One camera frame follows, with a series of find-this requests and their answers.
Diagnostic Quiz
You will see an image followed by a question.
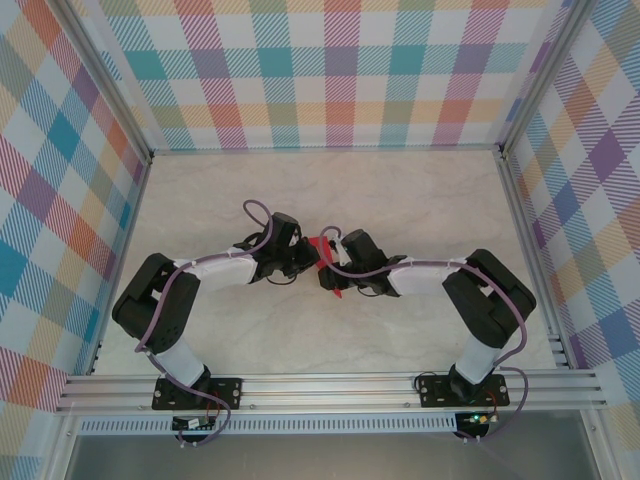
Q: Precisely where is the red paper sheet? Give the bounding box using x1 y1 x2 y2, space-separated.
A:
307 234 347 301

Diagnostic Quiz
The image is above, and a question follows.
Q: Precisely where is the grey metal sheet panel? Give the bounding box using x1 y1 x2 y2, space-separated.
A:
64 433 601 480

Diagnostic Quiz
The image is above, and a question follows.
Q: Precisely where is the thin aluminium wall rail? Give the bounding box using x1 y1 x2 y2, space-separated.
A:
149 144 506 157

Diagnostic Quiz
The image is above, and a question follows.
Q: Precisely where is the right small black circuit board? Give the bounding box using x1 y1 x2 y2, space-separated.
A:
457 410 494 429

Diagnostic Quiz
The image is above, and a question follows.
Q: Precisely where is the aluminium table side rail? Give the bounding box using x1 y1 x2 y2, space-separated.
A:
497 149 574 371

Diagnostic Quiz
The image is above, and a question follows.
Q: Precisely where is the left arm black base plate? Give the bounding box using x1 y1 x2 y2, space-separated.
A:
151 377 245 412

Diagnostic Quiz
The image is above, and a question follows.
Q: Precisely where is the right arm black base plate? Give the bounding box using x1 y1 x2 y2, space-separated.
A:
416 372 511 409

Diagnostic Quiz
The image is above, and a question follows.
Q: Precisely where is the small black circuit board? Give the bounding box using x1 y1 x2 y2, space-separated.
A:
171 415 217 431
457 410 494 429

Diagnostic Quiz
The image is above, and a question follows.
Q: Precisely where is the slotted grey cable duct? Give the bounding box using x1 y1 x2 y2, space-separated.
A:
78 416 459 435

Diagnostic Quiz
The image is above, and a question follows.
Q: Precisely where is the long aluminium mounting rail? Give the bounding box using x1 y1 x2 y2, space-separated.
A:
53 368 609 415

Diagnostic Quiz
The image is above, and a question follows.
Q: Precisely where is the left small black circuit board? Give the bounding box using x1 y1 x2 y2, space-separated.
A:
171 415 217 431

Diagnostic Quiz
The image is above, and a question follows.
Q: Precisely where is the aluminium frame post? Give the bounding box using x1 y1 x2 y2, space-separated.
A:
58 0 155 164
499 0 586 159

